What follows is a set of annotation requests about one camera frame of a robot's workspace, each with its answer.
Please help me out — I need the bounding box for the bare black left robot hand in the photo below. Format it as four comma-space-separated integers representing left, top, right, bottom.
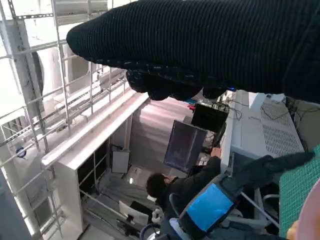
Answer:
178, 150, 316, 239

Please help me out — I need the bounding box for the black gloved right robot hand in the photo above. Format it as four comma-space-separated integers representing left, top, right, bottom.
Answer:
66, 0, 320, 105

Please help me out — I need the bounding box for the orange toy bread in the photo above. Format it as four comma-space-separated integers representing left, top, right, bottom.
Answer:
286, 220, 301, 240

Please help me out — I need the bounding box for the pink bowl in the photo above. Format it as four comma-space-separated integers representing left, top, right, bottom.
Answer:
297, 181, 320, 240

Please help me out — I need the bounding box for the person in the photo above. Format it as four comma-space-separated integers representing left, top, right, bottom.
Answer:
146, 146, 280, 226

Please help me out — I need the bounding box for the white desk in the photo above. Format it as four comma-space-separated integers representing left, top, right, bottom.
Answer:
219, 92, 241, 176

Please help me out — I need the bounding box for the large dark monitor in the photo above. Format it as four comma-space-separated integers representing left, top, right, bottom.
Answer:
163, 119, 208, 174

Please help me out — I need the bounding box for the white backed monitor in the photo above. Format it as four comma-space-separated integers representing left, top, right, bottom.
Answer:
118, 200, 156, 226

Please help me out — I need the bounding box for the small black monitor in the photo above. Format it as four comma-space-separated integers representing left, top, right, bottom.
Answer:
191, 102, 230, 132

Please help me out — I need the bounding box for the green cutting mat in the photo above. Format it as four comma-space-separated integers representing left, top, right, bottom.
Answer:
278, 144, 320, 238

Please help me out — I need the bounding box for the large white perforated cabinet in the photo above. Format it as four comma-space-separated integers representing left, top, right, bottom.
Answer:
229, 89, 306, 161

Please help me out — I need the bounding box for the metal ceiling rack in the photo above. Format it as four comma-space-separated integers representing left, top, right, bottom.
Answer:
0, 0, 133, 240

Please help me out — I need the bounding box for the white wall panel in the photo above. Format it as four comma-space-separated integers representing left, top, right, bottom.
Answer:
111, 149, 131, 174

